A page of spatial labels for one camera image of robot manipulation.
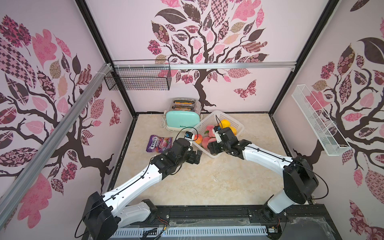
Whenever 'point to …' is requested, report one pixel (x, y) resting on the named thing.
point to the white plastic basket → (213, 119)
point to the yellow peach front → (224, 123)
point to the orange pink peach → (200, 139)
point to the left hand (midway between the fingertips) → (193, 153)
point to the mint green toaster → (184, 114)
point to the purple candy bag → (159, 144)
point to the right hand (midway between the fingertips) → (213, 146)
